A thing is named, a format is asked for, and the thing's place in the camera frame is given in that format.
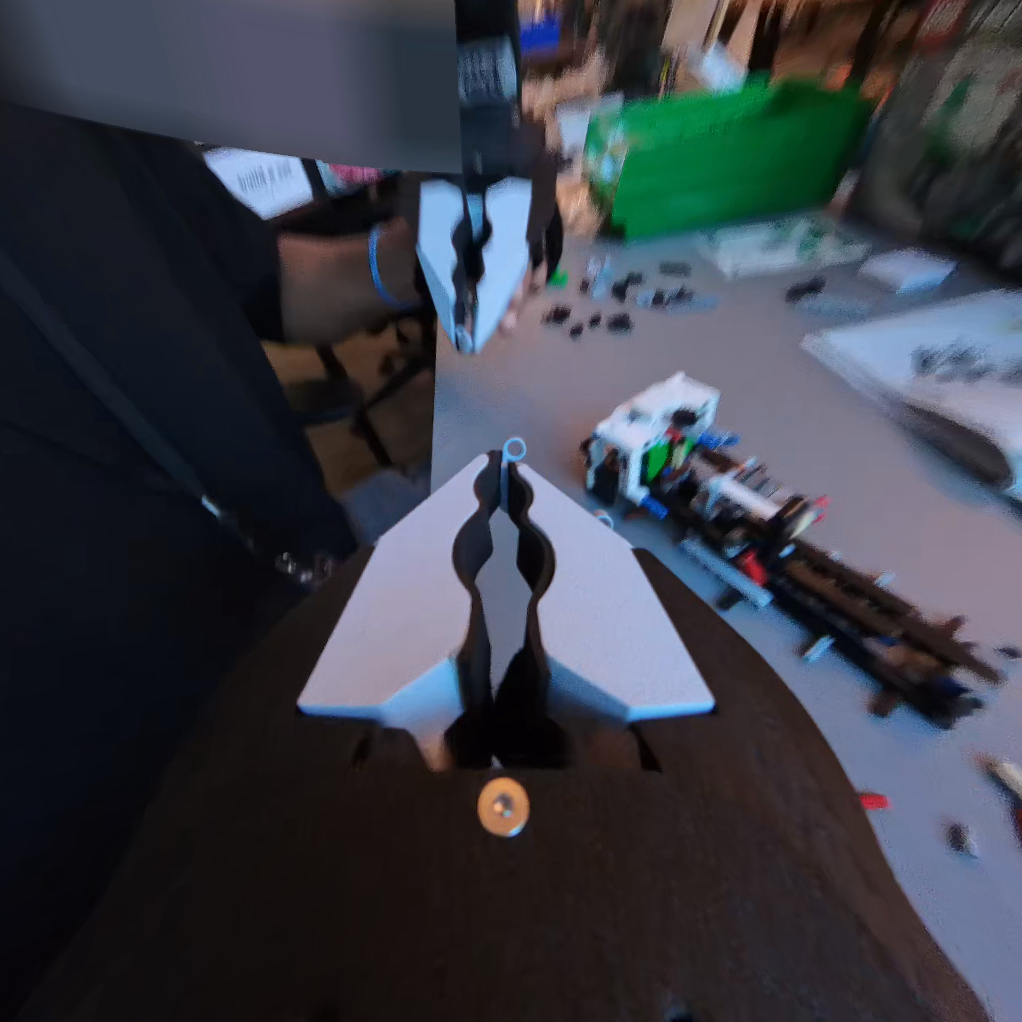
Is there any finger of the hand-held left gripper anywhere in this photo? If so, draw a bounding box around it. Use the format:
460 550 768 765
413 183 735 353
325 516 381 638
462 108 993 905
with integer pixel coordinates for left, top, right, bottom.
415 178 474 354
469 176 536 356

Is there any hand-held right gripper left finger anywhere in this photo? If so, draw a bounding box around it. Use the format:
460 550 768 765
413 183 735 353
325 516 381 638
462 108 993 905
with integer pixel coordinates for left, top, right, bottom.
297 449 507 771

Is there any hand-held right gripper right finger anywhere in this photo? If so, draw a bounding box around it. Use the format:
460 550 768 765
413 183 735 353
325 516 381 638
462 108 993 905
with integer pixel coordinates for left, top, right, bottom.
508 461 717 726

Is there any lego truck chassis model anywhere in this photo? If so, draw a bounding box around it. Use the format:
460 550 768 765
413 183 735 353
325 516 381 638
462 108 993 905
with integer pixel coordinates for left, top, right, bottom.
579 371 1007 729

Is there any person's left forearm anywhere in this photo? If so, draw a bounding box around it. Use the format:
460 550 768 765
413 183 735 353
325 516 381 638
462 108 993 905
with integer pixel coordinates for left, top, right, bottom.
278 217 378 346

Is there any pile of small lego pins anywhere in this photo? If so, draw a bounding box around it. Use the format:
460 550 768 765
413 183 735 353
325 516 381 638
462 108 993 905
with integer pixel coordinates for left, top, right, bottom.
856 751 1022 862

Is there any person's left hand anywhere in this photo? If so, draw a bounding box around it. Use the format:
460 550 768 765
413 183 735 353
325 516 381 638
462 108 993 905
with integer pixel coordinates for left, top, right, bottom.
378 222 424 314

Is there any blue wristband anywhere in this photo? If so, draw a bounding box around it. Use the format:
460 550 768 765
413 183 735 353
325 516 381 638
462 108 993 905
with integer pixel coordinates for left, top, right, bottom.
366 224 416 314

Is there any cluster of black white parts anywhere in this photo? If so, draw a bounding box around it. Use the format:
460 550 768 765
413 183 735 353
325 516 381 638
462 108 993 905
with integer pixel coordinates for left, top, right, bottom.
539 255 720 342

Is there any dark metal chair base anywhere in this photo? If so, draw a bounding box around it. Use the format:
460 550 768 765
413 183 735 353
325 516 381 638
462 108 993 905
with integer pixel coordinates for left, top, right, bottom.
263 311 438 471

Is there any white printed paper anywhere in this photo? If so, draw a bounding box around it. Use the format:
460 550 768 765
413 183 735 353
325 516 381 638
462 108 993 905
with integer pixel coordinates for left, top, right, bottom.
203 147 314 220

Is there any green plastic bin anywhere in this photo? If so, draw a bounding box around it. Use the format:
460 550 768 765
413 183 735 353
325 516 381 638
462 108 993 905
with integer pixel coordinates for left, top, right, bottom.
583 76 875 241

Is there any green sticker sheet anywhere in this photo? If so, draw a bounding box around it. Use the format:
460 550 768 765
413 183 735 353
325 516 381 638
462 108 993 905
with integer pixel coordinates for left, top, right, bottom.
695 214 871 281

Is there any white rectangular block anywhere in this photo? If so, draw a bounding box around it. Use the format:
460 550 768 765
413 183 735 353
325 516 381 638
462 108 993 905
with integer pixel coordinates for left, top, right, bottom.
858 249 958 295

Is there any open instruction booklet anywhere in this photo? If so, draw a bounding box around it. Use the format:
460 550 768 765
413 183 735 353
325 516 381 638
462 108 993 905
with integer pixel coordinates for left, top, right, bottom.
801 291 1022 502

